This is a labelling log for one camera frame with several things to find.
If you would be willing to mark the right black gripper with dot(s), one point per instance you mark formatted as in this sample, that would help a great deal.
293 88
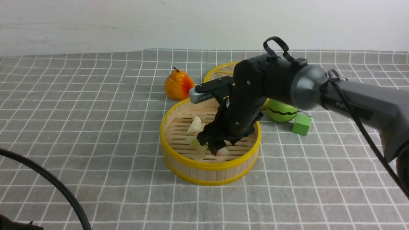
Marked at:
234 120

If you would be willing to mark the pale green dumpling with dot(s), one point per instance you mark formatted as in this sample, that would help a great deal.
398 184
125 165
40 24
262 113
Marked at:
196 146

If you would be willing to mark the pinkish white dumpling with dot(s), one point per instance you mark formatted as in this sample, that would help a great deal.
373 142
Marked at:
223 152

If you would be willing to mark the cream white dumpling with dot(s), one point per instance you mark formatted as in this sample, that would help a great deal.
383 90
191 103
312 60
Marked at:
196 125

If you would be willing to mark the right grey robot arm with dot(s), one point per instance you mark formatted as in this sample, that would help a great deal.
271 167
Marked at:
380 113

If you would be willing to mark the yellow rimmed bamboo steamer tray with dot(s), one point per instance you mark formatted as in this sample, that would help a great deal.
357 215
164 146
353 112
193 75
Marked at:
209 169

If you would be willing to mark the woven bamboo steamer lid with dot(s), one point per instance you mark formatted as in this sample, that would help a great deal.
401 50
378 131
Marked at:
220 71

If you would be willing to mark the orange toy pear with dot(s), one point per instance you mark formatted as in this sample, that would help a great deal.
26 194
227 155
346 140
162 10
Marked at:
178 85

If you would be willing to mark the green toy watermelon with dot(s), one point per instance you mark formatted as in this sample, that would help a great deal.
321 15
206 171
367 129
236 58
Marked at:
280 112

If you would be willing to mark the green wooden cube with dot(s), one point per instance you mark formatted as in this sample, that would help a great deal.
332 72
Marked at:
301 124

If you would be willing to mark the grey checked tablecloth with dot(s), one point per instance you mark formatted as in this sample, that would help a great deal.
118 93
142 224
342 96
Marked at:
93 121

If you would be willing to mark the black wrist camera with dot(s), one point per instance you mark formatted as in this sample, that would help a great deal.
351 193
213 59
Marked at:
218 88

